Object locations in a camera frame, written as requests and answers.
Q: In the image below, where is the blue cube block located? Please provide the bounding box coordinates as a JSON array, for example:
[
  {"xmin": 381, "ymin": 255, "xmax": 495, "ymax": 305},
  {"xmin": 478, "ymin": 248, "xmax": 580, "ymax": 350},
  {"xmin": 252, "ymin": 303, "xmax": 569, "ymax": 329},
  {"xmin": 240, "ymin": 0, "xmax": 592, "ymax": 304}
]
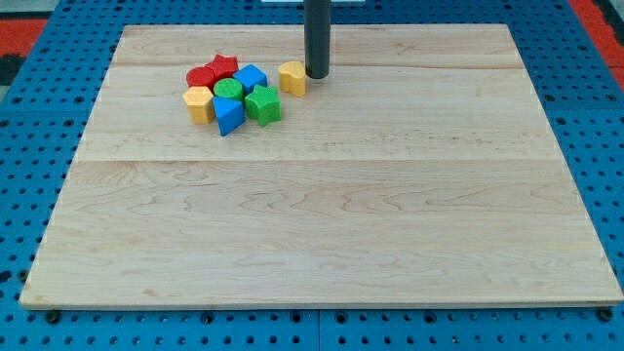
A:
[{"xmin": 233, "ymin": 64, "xmax": 268, "ymax": 96}]

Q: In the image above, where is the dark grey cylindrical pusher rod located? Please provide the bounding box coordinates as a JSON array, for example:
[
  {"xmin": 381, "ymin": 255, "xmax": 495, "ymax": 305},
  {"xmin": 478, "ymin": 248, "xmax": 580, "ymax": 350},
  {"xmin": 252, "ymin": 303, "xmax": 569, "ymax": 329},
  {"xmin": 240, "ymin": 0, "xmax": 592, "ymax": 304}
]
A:
[{"xmin": 303, "ymin": 0, "xmax": 332, "ymax": 79}]

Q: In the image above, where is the green cylinder block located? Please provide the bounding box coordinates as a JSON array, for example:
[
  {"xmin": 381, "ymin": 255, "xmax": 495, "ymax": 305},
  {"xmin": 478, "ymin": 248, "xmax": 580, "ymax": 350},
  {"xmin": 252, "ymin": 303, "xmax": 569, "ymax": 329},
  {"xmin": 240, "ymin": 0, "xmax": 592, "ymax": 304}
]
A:
[{"xmin": 214, "ymin": 78, "xmax": 245, "ymax": 102}]

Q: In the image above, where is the light wooden board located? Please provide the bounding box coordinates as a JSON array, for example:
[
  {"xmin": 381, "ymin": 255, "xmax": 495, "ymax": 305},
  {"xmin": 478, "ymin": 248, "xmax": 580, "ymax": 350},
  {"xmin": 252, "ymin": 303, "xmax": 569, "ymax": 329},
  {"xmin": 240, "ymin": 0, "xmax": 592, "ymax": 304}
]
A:
[{"xmin": 19, "ymin": 24, "xmax": 623, "ymax": 310}]

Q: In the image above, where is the yellow heart block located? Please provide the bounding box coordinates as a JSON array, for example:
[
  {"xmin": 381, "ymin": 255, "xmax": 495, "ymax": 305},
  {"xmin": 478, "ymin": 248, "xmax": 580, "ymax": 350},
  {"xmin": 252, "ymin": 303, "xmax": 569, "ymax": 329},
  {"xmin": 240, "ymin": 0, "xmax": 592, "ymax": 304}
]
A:
[{"xmin": 278, "ymin": 60, "xmax": 306, "ymax": 97}]

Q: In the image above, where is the red cylinder block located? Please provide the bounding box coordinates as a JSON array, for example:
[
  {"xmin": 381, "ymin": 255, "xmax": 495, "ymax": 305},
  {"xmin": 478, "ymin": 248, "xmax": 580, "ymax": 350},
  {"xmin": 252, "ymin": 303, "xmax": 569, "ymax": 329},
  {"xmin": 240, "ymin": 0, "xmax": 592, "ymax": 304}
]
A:
[{"xmin": 185, "ymin": 66, "xmax": 216, "ymax": 90}]

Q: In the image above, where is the yellow hexagon block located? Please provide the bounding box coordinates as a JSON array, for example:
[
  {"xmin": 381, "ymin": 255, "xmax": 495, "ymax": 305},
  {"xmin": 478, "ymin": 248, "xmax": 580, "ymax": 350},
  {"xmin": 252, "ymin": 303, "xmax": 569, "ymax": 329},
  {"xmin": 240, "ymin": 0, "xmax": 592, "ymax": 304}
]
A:
[{"xmin": 182, "ymin": 86, "xmax": 215, "ymax": 125}]

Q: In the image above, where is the green star block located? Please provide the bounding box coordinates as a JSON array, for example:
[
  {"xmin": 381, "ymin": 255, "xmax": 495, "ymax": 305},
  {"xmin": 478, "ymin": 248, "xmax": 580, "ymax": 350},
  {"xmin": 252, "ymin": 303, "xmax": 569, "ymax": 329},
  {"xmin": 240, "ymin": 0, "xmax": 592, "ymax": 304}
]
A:
[{"xmin": 245, "ymin": 85, "xmax": 282, "ymax": 127}]

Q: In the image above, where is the blue triangle block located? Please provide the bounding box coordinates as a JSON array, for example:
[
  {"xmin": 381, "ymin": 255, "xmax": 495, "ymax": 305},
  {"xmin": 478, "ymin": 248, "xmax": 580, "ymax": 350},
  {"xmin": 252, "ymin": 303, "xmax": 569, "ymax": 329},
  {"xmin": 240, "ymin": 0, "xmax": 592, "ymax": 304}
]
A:
[{"xmin": 213, "ymin": 97, "xmax": 246, "ymax": 137}]

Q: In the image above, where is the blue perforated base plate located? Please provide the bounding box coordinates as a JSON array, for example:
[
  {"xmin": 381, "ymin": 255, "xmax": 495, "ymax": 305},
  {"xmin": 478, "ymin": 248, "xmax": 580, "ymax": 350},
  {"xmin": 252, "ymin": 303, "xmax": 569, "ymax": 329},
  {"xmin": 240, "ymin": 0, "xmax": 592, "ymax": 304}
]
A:
[{"xmin": 1, "ymin": 0, "xmax": 623, "ymax": 350}]

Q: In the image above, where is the red star block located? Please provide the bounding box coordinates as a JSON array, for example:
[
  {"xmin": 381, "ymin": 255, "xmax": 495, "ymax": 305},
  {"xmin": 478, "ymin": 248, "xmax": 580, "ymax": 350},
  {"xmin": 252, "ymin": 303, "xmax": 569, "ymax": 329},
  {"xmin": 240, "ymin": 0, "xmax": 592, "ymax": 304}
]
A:
[{"xmin": 205, "ymin": 54, "xmax": 239, "ymax": 80}]

